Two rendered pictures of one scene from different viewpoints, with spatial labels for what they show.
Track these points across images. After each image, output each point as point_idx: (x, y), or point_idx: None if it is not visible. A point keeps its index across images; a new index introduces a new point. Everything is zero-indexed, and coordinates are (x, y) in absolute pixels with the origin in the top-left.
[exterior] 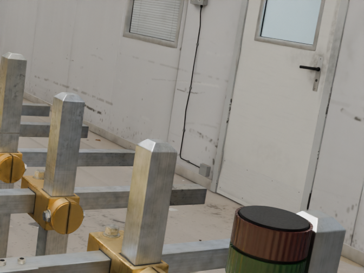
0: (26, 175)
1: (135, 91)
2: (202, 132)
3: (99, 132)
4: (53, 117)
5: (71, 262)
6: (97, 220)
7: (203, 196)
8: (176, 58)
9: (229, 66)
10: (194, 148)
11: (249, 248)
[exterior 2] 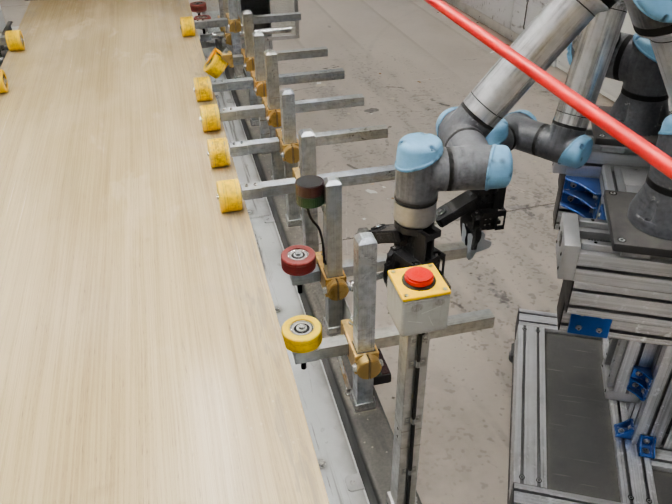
0: (370, 60)
1: None
2: (544, 2)
3: (451, 1)
4: (280, 102)
5: (277, 184)
6: (424, 104)
7: (386, 133)
8: None
9: None
10: None
11: (297, 193)
